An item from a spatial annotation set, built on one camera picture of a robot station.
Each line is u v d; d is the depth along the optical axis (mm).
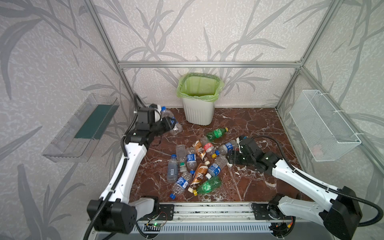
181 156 906
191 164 858
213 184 772
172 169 833
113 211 369
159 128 631
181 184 798
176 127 770
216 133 990
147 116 550
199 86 1054
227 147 926
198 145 935
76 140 642
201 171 824
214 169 824
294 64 945
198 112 963
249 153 617
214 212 752
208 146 918
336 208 385
